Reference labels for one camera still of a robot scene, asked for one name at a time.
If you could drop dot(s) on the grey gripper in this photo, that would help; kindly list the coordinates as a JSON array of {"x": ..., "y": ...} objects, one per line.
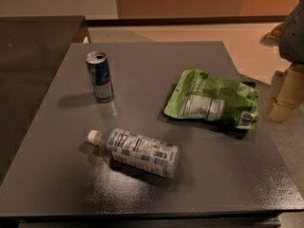
[{"x": 293, "y": 38}]

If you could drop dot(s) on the green snack pouch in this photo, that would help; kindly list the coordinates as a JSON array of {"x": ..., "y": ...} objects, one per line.
[{"x": 200, "y": 95}]

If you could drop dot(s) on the blue silver drink can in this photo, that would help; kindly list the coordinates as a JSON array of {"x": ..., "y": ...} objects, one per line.
[{"x": 99, "y": 73}]

